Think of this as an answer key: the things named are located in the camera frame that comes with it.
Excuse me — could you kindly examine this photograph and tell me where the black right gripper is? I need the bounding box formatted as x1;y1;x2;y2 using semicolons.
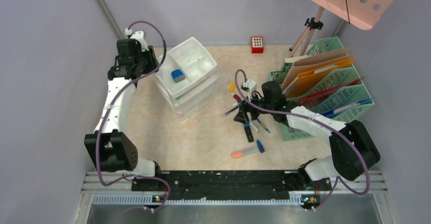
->
234;89;274;124

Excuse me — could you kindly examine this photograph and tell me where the red plastic folder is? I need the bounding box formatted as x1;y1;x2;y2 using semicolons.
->
299;76;366;105

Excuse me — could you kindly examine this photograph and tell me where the orange folder binder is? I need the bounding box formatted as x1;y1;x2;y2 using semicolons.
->
282;56;356;98

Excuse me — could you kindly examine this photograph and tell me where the black marker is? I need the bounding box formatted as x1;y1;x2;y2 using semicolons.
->
243;124;254;143

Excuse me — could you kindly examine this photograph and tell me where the green plastic file rack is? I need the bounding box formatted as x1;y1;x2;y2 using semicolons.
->
279;37;375;142

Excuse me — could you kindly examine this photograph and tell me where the white plastic drawer organizer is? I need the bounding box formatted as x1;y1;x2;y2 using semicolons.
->
153;37;222;120

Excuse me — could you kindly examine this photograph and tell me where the orange cap clear marker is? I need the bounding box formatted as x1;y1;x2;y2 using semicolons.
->
231;148;260;159

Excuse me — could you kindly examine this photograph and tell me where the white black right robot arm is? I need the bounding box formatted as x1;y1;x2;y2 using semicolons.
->
235;79;381;189

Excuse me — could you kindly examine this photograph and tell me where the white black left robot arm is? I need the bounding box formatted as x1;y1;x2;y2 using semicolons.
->
84;35;163;190

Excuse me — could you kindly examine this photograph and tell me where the blue clear gel pen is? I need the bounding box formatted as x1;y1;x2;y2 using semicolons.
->
256;118;271;134

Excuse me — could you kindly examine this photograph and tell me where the white blue pen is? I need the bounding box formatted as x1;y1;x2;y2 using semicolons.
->
249;121;260;133

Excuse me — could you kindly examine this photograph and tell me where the dark purple pen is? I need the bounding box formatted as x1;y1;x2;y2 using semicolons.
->
224;106;239;116

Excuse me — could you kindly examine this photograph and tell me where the blue grey eraser block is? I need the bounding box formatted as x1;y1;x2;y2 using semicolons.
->
171;69;186;83

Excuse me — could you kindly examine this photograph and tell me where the blue marker cap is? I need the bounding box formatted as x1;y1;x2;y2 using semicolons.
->
256;140;265;153

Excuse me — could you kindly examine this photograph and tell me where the red grid pen holder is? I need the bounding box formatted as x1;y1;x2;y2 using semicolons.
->
251;36;264;54

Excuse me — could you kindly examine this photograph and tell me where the blue file folder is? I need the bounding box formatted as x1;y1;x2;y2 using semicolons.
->
322;98;373;117

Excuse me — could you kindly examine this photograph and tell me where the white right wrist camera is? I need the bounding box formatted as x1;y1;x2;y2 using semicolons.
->
241;79;257;99

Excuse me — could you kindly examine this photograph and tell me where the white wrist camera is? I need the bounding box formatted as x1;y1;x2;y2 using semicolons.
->
241;79;257;99
125;28;148;52

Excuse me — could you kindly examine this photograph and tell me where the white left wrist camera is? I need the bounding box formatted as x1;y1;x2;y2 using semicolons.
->
125;28;148;52

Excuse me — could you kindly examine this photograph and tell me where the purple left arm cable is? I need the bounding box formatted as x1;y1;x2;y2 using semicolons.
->
95;20;171;213

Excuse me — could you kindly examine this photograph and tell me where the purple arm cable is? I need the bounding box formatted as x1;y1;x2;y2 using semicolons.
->
95;20;171;213
234;69;372;211

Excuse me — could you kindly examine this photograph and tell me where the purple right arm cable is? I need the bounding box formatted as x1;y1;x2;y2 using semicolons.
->
234;69;372;211

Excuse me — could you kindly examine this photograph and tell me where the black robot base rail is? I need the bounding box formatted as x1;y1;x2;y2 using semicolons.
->
130;170;332;194

